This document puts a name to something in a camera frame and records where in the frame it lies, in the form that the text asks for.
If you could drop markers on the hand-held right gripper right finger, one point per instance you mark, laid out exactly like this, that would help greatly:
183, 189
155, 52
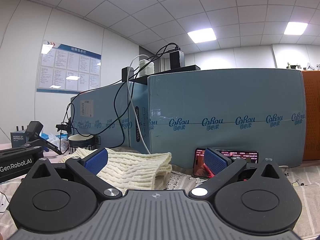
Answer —
215, 162

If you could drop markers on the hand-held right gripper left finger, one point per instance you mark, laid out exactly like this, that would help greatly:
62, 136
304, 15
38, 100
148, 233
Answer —
96, 161

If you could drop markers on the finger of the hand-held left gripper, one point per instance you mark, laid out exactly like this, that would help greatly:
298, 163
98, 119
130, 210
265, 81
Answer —
48, 146

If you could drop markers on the cream knitted sweater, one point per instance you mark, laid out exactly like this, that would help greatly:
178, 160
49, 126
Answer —
135, 167

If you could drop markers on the blue and white plastic bag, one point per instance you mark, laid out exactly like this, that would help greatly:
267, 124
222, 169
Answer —
53, 138

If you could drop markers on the black smartphone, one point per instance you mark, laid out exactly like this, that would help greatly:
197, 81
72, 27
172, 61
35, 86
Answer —
199, 168

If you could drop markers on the black and white striped mug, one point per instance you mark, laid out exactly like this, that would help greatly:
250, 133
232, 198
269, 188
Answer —
80, 141

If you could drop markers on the dark blue small box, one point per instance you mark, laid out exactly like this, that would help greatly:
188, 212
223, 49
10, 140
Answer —
18, 138

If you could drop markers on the printed blanket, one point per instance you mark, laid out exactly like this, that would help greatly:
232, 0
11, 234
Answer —
175, 181

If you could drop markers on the blue cardboard box with label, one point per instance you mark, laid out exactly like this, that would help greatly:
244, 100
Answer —
105, 105

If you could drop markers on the large blue cardboard box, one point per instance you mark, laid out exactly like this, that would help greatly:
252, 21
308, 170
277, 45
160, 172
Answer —
225, 100

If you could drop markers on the small black adapter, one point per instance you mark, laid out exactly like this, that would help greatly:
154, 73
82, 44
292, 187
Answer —
127, 73

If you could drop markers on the black flat board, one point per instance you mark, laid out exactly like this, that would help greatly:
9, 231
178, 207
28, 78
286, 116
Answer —
185, 68

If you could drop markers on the white charger block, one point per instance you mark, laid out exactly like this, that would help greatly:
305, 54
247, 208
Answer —
146, 67

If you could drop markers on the black power adapter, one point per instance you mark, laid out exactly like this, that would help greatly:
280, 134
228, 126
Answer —
176, 60

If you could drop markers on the ceiling light panel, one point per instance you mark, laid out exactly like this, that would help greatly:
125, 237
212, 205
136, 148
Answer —
296, 28
202, 34

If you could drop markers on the black camera device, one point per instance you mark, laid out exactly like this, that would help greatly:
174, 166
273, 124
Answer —
34, 128

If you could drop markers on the wall poster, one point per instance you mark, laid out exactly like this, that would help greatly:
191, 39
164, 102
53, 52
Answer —
70, 66

